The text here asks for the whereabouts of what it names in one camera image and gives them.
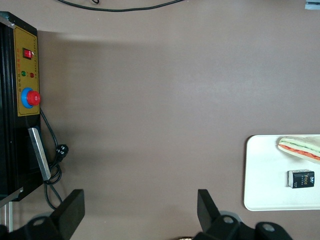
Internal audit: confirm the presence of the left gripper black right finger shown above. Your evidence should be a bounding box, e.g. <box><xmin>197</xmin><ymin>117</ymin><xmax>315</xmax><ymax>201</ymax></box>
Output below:
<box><xmin>194</xmin><ymin>189</ymin><xmax>294</xmax><ymax>240</ymax></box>

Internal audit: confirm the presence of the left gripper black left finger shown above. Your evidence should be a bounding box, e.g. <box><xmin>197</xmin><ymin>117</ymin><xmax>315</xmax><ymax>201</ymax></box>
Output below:
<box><xmin>23</xmin><ymin>189</ymin><xmax>86</xmax><ymax>240</ymax></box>

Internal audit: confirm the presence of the beige plastic tray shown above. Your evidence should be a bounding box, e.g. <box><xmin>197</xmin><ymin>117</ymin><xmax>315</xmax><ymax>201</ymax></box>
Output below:
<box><xmin>243</xmin><ymin>134</ymin><xmax>320</xmax><ymax>212</ymax></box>

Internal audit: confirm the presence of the silver metal bar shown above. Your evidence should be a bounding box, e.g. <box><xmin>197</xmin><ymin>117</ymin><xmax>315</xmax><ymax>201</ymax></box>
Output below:
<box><xmin>27</xmin><ymin>127</ymin><xmax>52</xmax><ymax>181</ymax></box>

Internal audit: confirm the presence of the black tissue pack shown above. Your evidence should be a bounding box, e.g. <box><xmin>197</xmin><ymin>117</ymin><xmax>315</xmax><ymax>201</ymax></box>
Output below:
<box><xmin>286</xmin><ymin>169</ymin><xmax>316</xmax><ymax>189</ymax></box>

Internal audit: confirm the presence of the black machine with yellow panel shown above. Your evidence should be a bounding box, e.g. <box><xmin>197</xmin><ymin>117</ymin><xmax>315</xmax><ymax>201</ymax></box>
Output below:
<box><xmin>0</xmin><ymin>11</ymin><xmax>42</xmax><ymax>202</ymax></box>

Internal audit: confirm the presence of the wrapped triangle sandwich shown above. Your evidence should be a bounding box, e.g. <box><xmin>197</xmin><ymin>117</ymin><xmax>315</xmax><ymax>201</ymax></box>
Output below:
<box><xmin>276</xmin><ymin>134</ymin><xmax>320</xmax><ymax>165</ymax></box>

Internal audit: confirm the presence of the red emergency stop button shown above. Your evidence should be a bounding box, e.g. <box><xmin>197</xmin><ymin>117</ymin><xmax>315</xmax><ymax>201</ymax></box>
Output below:
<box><xmin>20</xmin><ymin>87</ymin><xmax>41</xmax><ymax>110</ymax></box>

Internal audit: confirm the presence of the brown table cover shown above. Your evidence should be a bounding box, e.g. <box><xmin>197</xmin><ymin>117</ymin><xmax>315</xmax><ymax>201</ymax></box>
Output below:
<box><xmin>0</xmin><ymin>0</ymin><xmax>320</xmax><ymax>240</ymax></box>

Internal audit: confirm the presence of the aluminium profile rail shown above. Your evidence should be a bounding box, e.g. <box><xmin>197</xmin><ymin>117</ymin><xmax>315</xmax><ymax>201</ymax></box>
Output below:
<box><xmin>0</xmin><ymin>199</ymin><xmax>14</xmax><ymax>233</ymax></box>

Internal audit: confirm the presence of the black power cable with plug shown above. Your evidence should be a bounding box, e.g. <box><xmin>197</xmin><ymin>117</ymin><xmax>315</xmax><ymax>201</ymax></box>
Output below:
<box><xmin>39</xmin><ymin>107</ymin><xmax>70</xmax><ymax>211</ymax></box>

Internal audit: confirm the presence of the red rocker switch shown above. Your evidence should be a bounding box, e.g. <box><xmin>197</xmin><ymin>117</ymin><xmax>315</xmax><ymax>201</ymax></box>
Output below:
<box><xmin>22</xmin><ymin>47</ymin><xmax>35</xmax><ymax>61</ymax></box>

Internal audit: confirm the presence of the long black cable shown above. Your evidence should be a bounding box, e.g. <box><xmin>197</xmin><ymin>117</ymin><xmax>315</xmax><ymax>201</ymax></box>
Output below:
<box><xmin>57</xmin><ymin>0</ymin><xmax>186</xmax><ymax>12</ymax></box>

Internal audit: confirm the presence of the silver metal bracket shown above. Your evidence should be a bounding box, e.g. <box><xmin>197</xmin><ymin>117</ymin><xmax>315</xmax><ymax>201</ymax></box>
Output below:
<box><xmin>304</xmin><ymin>0</ymin><xmax>320</xmax><ymax>11</ymax></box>

